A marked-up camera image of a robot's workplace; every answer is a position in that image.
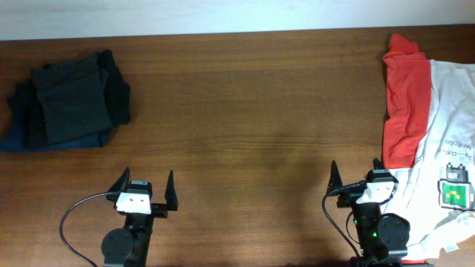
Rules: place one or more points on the red t-shirt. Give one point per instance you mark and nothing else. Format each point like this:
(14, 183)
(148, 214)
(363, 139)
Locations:
(408, 95)

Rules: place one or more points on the folded black garment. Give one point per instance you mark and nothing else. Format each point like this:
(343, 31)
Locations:
(75, 104)

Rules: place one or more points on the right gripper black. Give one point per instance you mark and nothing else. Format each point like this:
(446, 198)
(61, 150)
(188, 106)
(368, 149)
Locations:
(344, 200)

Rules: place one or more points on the white printed t-shirt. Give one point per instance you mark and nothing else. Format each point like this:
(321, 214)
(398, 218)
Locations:
(436, 195)

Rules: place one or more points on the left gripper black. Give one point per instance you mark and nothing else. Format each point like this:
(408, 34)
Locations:
(159, 209)

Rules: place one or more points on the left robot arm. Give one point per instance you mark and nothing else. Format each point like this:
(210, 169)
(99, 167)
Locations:
(128, 245)

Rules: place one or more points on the folded navy garment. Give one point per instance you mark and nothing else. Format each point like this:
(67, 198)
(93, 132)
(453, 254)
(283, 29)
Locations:
(22, 137)

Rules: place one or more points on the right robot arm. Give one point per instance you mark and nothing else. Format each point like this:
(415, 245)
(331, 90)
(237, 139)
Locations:
(382, 237)

